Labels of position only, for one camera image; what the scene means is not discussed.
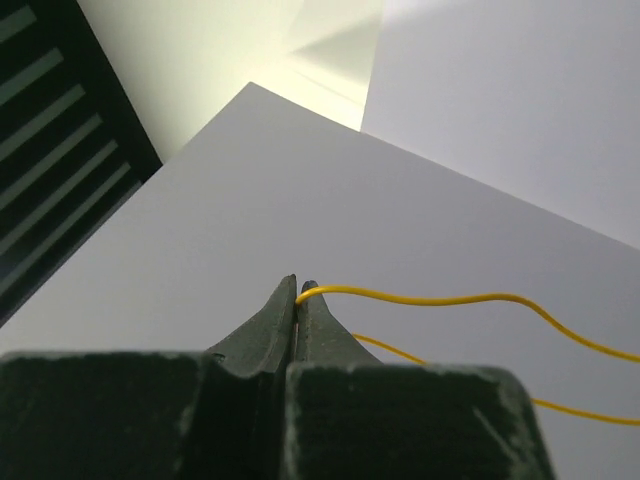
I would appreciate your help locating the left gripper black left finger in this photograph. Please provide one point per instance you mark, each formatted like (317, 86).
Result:
(213, 414)

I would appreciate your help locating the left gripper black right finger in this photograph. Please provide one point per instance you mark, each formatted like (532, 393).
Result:
(347, 415)

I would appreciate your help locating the dark louvered ceiling vent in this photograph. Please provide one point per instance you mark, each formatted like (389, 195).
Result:
(73, 149)

